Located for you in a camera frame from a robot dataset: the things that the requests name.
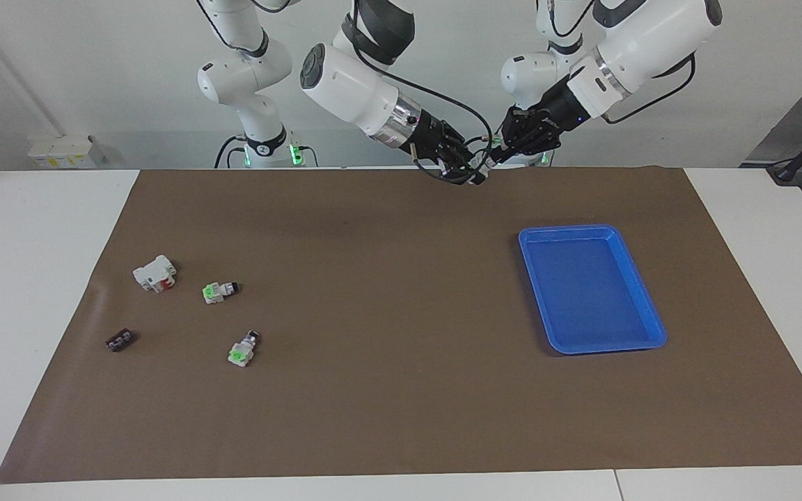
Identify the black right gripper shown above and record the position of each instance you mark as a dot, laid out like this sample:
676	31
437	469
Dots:
430	138

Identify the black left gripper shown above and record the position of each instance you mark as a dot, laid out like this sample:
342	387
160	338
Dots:
561	111

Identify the green white selector switch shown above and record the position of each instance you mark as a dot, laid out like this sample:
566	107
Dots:
482	170
214	293
239	353

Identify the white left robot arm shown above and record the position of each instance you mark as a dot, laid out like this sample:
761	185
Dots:
645	42

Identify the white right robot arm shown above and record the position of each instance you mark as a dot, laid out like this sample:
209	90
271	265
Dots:
352	83

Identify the blue plastic tray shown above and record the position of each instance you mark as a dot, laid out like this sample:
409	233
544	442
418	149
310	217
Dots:
592	292

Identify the brown table mat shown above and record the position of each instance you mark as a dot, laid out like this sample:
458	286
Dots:
373	348

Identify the white circuit breaker red lever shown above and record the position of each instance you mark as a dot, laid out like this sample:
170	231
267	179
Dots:
150	275

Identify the small dark cylindrical capacitor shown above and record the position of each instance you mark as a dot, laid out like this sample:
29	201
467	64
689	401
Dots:
120	340

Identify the white wall socket box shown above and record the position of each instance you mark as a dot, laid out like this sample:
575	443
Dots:
60	152

